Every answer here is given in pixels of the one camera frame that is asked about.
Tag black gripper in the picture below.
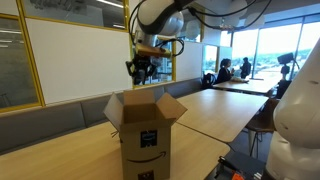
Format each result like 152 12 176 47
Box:
125 54 158 86

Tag brown cardboard box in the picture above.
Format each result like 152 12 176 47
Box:
103 89 188 180

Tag white globe pendant lamp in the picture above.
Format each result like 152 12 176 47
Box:
244 11 266 29
184 19 201 40

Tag black backpack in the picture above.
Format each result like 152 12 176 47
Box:
201 72 218 90

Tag seated person dark top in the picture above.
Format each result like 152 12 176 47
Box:
214 58 236 85

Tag standing person dark clothes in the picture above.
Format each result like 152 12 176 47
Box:
239 56 253 80

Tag grey bench seat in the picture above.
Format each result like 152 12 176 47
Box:
0 77 203 156

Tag large yellow framed window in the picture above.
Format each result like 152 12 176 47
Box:
0 13 46 115

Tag brown chair metal legs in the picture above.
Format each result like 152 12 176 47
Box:
244 98 282 158

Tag black orange equipment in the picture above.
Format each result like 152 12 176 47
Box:
204 149 268 180

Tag gold wrist camera mount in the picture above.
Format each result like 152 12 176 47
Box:
134 43 173 59

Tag thin black camera cable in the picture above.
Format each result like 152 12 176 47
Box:
155 37 185 58

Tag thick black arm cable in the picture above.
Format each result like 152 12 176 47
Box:
128 0 273 46

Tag black camera on tripod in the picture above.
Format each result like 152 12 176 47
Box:
275 52 302 100

